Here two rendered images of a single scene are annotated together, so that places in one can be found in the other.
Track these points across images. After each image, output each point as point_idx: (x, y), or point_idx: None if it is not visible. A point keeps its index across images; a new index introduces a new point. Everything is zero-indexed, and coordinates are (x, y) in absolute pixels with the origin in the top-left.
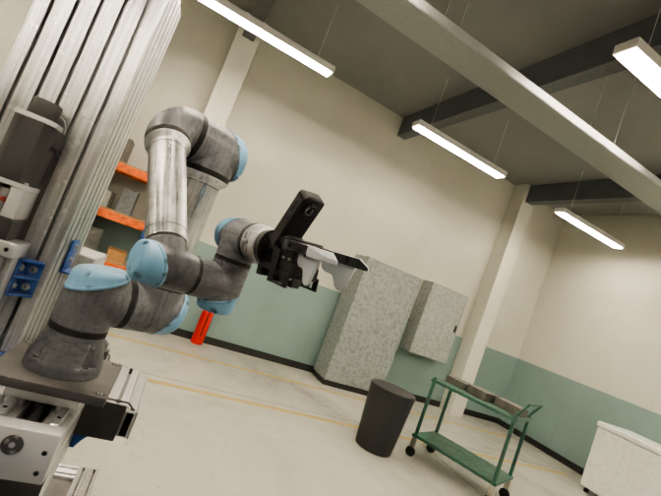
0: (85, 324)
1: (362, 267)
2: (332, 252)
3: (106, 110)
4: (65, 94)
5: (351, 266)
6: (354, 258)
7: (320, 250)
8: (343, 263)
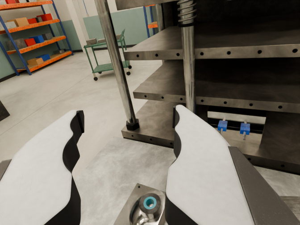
0: None
1: (83, 117)
2: (73, 179)
3: None
4: None
5: (77, 142)
6: (72, 121)
7: (203, 120)
8: (77, 158)
